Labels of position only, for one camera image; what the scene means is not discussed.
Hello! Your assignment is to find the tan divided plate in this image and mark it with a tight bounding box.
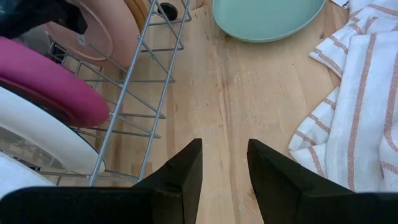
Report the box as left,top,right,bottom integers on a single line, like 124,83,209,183
45,0,150,70

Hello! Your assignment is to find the grey wire dish rack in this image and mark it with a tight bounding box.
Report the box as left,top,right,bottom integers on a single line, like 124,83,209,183
30,0,192,187

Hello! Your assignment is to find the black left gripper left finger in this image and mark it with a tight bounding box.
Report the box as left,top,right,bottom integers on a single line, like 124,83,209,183
0,138,203,224

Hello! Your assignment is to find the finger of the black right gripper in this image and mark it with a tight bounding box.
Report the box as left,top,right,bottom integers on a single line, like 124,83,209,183
0,0,88,40

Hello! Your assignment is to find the white label with black writing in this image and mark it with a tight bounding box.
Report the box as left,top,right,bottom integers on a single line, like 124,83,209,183
331,0,351,9

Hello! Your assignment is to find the mint green plate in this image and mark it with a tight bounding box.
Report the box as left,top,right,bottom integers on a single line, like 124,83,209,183
211,0,326,44

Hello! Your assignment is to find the pink plate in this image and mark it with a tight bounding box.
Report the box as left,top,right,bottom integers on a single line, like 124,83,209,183
0,36,110,128

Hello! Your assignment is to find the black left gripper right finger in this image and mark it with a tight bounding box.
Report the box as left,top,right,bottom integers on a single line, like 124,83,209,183
247,139,398,224

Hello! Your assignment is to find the white red-striped kitchen towel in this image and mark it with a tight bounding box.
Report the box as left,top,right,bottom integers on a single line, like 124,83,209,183
288,0,398,193

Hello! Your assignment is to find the white plate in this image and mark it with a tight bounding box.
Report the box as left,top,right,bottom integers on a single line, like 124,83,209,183
0,152,55,200
0,86,106,175

